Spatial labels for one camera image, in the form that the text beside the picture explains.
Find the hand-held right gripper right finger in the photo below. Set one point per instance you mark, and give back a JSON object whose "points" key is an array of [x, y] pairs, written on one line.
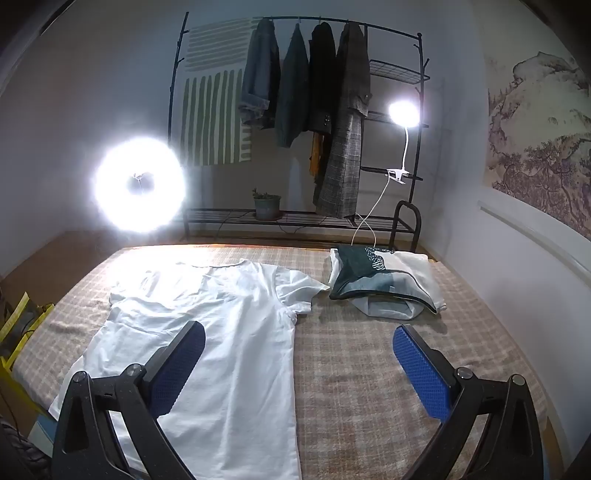
{"points": [[420, 369]]}

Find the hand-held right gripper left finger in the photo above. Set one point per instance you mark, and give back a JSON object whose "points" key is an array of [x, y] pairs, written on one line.
{"points": [[180, 364]]}

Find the white t-shirt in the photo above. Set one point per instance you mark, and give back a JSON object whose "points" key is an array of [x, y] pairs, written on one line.
{"points": [[240, 346]]}

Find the pile of clothes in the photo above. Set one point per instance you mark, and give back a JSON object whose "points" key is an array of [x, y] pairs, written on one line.
{"points": [[369, 277]]}

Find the black metal clothes rack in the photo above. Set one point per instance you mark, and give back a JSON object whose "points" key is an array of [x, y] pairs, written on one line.
{"points": [[231, 213]]}

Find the beige plaid blanket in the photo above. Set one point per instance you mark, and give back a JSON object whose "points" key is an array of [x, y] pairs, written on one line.
{"points": [[369, 369]]}

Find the potted plant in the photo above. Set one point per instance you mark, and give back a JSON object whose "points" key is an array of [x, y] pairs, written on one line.
{"points": [[267, 207]]}

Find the grey plaid coat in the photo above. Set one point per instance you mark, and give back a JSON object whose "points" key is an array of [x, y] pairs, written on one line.
{"points": [[344, 161]]}

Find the yellow scarf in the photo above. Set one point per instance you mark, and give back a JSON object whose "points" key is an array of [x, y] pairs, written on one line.
{"points": [[316, 157]]}

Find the white clip lamp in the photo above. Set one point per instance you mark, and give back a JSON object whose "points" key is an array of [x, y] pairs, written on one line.
{"points": [[404, 113]]}

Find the dark green jacket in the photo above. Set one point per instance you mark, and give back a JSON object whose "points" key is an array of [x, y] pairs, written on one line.
{"points": [[292, 92]]}

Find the blue denim jacket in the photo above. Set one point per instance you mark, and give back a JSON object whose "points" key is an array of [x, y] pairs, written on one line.
{"points": [[258, 78]]}

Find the black jacket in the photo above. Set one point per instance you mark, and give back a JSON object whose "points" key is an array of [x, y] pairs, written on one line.
{"points": [[321, 78]]}

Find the black metal bed rail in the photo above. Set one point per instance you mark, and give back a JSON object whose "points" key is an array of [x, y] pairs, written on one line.
{"points": [[396, 221]]}

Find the yellow frame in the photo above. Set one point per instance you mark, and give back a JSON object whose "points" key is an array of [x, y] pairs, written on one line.
{"points": [[14, 318]]}

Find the green striped wall hanging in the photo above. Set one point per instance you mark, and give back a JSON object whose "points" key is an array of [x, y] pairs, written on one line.
{"points": [[207, 124]]}

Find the landscape wall painting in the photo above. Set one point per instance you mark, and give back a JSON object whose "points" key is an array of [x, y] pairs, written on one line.
{"points": [[545, 138]]}

